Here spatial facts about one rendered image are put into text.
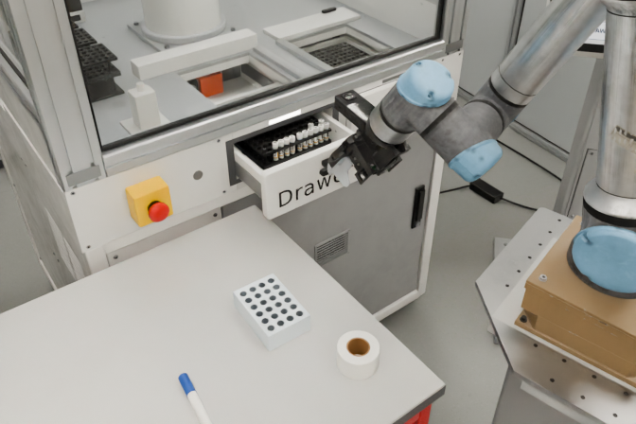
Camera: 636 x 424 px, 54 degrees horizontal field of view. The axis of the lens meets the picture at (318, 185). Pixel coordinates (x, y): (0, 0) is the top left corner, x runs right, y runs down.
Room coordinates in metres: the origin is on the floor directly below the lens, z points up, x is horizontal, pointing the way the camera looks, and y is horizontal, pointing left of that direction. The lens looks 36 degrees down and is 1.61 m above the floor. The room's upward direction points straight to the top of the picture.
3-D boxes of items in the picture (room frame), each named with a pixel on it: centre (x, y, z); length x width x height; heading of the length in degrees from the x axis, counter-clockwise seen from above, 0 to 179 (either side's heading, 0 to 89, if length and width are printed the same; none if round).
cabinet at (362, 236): (1.57, 0.31, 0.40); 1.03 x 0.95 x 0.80; 126
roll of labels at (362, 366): (0.66, -0.07, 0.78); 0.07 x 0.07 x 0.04
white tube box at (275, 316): (0.76, 0.08, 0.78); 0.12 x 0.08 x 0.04; 34
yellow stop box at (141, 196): (0.94, 0.32, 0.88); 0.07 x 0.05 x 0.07; 126
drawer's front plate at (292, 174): (1.05, -0.01, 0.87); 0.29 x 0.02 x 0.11; 126
